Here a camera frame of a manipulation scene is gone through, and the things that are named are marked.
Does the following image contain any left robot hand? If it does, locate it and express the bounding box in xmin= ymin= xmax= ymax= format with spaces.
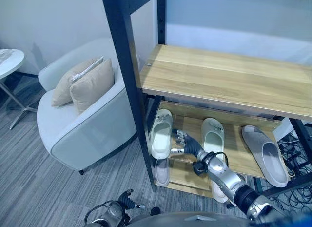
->
xmin=117 ymin=188 xmax=146 ymax=210

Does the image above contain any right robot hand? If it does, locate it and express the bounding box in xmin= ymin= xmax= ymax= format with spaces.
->
xmin=170 ymin=129 xmax=205 ymax=161

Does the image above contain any white slipper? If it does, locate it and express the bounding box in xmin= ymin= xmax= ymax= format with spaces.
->
xmin=210 ymin=174 xmax=247 ymax=204
xmin=149 ymin=109 xmax=174 ymax=160
xmin=200 ymin=117 xmax=225 ymax=156

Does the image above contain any wooden shelf board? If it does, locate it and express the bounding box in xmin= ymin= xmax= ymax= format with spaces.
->
xmin=155 ymin=156 xmax=213 ymax=197
xmin=140 ymin=43 xmax=312 ymax=121
xmin=156 ymin=101 xmax=283 ymax=179

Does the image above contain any grey slipper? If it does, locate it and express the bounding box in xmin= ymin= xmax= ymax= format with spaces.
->
xmin=154 ymin=158 xmax=170 ymax=187
xmin=241 ymin=124 xmax=290 ymax=188

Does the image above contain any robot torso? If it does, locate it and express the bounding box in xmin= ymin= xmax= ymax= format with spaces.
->
xmin=126 ymin=206 xmax=254 ymax=227

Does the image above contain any white armchair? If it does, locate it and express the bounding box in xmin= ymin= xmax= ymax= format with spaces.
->
xmin=36 ymin=38 xmax=147 ymax=176

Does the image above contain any beige pillow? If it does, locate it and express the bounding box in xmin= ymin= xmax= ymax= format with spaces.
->
xmin=50 ymin=56 xmax=103 ymax=107
xmin=69 ymin=58 xmax=116 ymax=115

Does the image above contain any round white side table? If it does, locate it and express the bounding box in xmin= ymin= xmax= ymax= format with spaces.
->
xmin=0 ymin=48 xmax=39 ymax=130

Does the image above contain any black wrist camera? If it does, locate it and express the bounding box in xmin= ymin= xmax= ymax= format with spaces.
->
xmin=192 ymin=160 xmax=208 ymax=175

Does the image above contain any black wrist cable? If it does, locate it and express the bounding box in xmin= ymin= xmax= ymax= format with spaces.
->
xmin=201 ymin=151 xmax=229 ymax=169

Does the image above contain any black cable tangle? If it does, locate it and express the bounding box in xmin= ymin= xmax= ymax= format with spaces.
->
xmin=268 ymin=128 xmax=312 ymax=214

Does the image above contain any black metal rack frame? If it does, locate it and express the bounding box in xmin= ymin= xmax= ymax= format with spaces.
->
xmin=100 ymin=0 xmax=312 ymax=197

